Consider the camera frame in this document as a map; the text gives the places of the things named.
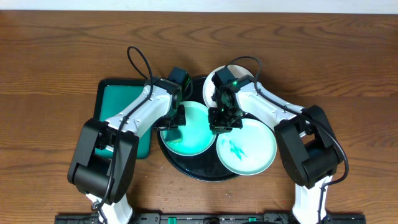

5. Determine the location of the light green plate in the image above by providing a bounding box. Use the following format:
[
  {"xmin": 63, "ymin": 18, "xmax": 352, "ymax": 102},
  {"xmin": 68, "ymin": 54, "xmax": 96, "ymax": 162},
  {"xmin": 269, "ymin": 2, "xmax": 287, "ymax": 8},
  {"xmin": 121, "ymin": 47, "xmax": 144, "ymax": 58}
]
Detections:
[
  {"xmin": 160, "ymin": 101, "xmax": 216, "ymax": 156},
  {"xmin": 216, "ymin": 118, "xmax": 277, "ymax": 175}
]

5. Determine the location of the light green plate front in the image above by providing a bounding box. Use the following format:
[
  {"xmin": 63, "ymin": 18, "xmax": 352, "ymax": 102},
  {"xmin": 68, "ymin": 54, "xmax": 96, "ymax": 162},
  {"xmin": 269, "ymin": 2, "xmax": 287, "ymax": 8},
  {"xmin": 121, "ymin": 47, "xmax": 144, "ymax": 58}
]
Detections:
[{"xmin": 216, "ymin": 118, "xmax": 277, "ymax": 175}]

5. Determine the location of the white plate green stain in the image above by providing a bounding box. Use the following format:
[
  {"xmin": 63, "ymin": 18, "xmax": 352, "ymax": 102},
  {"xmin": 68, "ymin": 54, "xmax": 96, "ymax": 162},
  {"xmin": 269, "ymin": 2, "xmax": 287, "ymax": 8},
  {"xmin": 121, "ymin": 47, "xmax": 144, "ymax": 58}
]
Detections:
[{"xmin": 202, "ymin": 65, "xmax": 253, "ymax": 108}]

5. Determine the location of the green yellow sponge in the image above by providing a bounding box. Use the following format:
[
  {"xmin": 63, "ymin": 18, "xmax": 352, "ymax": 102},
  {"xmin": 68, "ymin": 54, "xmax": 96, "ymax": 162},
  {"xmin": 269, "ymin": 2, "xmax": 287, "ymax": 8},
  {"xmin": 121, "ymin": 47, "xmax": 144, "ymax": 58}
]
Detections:
[{"xmin": 165, "ymin": 128, "xmax": 183, "ymax": 143}]

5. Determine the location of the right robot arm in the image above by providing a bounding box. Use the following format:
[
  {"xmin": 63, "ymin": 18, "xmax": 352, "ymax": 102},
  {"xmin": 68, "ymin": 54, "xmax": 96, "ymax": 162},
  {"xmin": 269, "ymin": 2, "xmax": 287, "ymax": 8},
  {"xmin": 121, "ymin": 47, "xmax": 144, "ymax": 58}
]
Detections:
[{"xmin": 203, "ymin": 65, "xmax": 348, "ymax": 223}]

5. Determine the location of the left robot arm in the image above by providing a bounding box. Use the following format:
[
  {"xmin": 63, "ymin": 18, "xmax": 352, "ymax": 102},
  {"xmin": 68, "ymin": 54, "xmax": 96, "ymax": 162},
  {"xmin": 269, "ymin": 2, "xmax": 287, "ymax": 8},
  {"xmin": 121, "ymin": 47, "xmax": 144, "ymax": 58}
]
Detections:
[{"xmin": 67, "ymin": 67, "xmax": 191, "ymax": 223}]

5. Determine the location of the black round tray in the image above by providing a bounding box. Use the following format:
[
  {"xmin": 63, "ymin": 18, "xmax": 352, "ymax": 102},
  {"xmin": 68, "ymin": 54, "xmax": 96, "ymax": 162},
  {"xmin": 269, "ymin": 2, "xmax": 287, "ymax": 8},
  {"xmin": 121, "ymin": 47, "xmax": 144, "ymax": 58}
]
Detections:
[{"xmin": 157, "ymin": 77, "xmax": 259, "ymax": 182}]

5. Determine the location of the black rectangular tray green water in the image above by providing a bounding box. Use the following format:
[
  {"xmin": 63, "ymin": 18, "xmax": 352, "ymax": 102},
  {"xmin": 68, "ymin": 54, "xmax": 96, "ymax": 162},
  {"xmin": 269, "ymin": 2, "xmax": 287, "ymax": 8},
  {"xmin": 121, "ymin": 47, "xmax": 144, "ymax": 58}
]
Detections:
[{"xmin": 93, "ymin": 78, "xmax": 151, "ymax": 159}]

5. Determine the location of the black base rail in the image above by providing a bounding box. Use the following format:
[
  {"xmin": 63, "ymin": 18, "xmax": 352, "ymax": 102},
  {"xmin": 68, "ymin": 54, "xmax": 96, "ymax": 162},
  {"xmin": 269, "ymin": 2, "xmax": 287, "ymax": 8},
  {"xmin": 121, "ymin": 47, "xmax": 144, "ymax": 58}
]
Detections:
[{"xmin": 54, "ymin": 213, "xmax": 366, "ymax": 224}]

